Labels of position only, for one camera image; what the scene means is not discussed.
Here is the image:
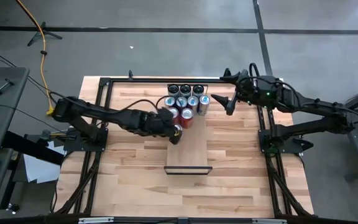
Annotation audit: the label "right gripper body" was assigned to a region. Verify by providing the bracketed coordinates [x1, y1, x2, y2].
[237, 74, 275, 109]

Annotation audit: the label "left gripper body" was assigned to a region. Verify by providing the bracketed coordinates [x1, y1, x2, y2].
[145, 110, 171, 138]

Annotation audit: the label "white and red short can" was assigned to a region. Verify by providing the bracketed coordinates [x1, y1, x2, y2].
[173, 123, 184, 138]

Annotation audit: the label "red Fanta can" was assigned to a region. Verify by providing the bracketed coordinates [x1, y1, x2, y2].
[169, 107, 181, 125]
[180, 108, 195, 129]

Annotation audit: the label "silver and blue tall can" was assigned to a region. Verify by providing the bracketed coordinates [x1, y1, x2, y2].
[175, 96, 188, 112]
[187, 95, 200, 113]
[197, 95, 211, 116]
[163, 96, 176, 109]

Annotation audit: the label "white palm-print tall can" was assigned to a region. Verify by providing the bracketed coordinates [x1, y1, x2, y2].
[167, 83, 180, 98]
[179, 83, 192, 98]
[191, 83, 205, 97]

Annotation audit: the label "white paper sheets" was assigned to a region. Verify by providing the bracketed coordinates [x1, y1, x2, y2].
[23, 139, 67, 184]

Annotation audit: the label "black metal beam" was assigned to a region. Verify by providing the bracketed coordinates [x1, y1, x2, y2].
[1, 130, 65, 166]

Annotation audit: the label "black tripod stand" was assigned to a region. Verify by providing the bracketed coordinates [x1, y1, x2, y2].
[26, 21, 64, 47]

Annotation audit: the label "black caster wheel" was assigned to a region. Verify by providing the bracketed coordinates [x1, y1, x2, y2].
[6, 202, 21, 214]

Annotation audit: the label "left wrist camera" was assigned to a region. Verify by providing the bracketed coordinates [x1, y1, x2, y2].
[168, 133, 183, 146]

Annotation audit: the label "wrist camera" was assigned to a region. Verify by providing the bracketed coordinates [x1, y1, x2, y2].
[225, 93, 238, 116]
[168, 133, 183, 146]

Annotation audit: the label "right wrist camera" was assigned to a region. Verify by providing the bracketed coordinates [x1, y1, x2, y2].
[225, 93, 238, 116]

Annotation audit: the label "wooden shelf black metal frame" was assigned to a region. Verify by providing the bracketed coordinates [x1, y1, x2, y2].
[163, 83, 213, 175]

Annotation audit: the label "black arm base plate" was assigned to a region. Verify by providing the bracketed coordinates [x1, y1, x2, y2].
[63, 127, 109, 152]
[258, 129, 304, 155]

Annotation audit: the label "black aluminium rig frame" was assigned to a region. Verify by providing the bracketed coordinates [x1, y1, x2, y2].
[50, 76, 316, 224]

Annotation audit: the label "silver metal bracket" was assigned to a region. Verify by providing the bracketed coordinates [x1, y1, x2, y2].
[252, 218, 287, 224]
[78, 217, 114, 224]

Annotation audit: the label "yellow extension cord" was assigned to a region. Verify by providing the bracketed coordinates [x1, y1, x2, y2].
[14, 0, 55, 116]

